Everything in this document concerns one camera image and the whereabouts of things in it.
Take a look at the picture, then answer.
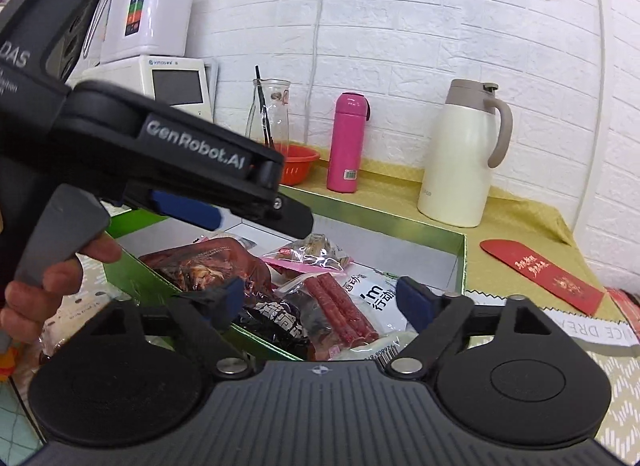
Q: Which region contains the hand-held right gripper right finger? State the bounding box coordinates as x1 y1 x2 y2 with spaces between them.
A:
388 276 577 381

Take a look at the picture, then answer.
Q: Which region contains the red paper packet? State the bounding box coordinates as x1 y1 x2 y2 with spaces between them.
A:
605 287 640 343

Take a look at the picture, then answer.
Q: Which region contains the green cardboard box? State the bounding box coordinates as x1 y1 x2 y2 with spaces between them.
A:
102 183 469 363

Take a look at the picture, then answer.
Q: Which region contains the black straw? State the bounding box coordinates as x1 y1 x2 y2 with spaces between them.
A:
254 66 275 149

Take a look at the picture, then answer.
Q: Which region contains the clear wrapped snack packet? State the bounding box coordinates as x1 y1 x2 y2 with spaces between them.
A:
39 296 117 363

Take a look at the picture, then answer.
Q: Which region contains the white wall cable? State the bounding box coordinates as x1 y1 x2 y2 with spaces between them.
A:
308 0 332 112

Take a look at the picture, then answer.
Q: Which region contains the orange snack bag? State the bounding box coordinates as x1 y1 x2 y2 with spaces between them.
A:
0 341 24 383

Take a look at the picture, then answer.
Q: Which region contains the black snack packet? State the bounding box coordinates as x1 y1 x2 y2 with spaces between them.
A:
235 293 314 360

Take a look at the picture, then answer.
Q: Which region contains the glass carafe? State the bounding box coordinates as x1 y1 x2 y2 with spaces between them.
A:
245 78 293 153

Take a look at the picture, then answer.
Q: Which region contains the yellow cloth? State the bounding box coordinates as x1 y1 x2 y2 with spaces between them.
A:
279 156 627 323

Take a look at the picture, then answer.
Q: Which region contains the white water purifier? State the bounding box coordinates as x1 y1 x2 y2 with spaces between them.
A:
82 0 197 67

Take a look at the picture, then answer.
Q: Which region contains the red envelope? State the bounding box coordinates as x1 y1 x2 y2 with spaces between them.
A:
479 239 605 317

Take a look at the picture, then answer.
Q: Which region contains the clear red sausage packet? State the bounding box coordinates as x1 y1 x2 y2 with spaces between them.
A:
274 271 387 363

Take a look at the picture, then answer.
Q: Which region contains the white appliance with screen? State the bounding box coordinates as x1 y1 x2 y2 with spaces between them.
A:
66 54 220 123

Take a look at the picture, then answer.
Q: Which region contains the patterned beige teal tablecloth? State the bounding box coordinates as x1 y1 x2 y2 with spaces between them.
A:
0 253 640 466

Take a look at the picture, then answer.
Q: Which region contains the pink clear snack packet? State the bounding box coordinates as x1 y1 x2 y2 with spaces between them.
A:
262 233 354 278

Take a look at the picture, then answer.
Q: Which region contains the person's left hand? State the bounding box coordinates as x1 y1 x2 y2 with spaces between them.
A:
0 236 124 333

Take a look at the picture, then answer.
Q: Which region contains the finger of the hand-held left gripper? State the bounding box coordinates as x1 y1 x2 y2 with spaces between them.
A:
122 187 224 230
212 191 315 241

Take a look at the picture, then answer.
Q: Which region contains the red plastic basket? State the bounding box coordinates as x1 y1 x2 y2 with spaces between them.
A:
272 143 321 187

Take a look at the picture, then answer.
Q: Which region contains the cream thermal jug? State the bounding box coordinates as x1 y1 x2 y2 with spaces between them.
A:
417 78 515 229

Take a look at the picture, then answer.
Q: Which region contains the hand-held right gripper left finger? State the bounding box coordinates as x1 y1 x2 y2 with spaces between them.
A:
79 276 254 380

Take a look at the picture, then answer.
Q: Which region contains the white wall conduit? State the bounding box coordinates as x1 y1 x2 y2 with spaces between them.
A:
570 0 604 247

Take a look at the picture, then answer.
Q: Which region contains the dark brown snack packet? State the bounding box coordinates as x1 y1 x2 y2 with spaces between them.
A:
139 237 274 307

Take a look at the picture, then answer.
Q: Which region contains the pink thermos bottle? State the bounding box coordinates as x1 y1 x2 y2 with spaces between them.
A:
327 92 372 195

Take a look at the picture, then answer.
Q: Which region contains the white snack packet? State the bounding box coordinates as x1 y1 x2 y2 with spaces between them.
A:
340 266 427 363

